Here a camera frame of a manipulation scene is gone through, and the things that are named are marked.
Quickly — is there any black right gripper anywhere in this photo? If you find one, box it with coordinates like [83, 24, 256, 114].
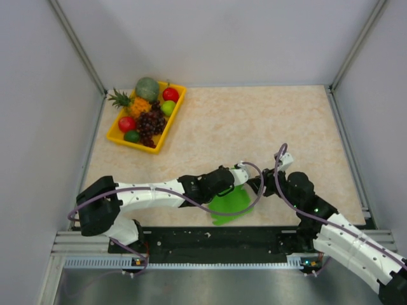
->
[247, 165, 301, 209]

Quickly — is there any green paper box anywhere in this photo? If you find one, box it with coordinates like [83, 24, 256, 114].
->
[207, 166, 251, 226]

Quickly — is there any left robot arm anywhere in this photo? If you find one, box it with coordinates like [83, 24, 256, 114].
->
[76, 166, 237, 252]

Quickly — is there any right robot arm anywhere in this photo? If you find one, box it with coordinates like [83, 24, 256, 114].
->
[247, 169, 406, 304]

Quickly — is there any green apple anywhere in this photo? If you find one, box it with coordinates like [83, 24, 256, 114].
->
[160, 100, 176, 117]

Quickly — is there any purple grape bunch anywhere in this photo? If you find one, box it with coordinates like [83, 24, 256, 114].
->
[137, 100, 167, 148]

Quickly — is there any red apple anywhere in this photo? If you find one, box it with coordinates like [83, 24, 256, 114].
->
[162, 87, 179, 103]

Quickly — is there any green lime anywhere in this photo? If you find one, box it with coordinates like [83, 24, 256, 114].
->
[123, 130, 141, 143]

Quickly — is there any pineapple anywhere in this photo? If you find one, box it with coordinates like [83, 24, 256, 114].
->
[108, 88, 151, 119]

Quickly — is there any red pomegranate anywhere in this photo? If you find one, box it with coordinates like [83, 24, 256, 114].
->
[118, 116, 137, 133]

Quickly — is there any green melon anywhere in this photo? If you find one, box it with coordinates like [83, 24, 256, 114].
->
[135, 77, 160, 102]

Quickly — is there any yellow plastic tray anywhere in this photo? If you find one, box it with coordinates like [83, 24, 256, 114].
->
[106, 77, 187, 154]

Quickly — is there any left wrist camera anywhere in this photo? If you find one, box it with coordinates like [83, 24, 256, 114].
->
[229, 161, 251, 186]

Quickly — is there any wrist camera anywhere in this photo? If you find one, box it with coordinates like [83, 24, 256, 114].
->
[229, 161, 251, 186]
[274, 152, 294, 172]

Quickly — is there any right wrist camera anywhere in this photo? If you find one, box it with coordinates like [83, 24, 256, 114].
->
[274, 152, 294, 172]

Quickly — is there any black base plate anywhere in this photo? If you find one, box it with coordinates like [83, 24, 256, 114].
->
[107, 226, 322, 264]

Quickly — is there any white slotted cable duct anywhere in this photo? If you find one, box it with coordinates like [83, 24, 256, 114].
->
[64, 255, 322, 270]

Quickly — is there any aluminium frame rail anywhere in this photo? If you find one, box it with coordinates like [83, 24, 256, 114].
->
[51, 229, 397, 256]

